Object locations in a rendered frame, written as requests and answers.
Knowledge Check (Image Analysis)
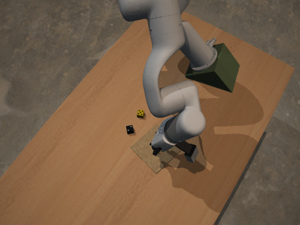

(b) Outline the tan textured mat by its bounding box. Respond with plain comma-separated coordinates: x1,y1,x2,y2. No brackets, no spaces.
131,124,181,173

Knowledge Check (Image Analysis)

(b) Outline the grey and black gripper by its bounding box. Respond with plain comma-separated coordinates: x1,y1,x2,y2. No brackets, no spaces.
150,117,176,156

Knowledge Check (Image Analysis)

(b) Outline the yellow die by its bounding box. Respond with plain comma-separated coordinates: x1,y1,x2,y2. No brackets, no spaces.
137,109,144,118

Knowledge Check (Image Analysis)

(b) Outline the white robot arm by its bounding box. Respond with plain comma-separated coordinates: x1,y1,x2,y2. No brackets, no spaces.
118,0,217,163

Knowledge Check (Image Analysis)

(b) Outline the black die with white pips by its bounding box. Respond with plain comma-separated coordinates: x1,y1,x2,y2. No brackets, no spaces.
126,125,134,134

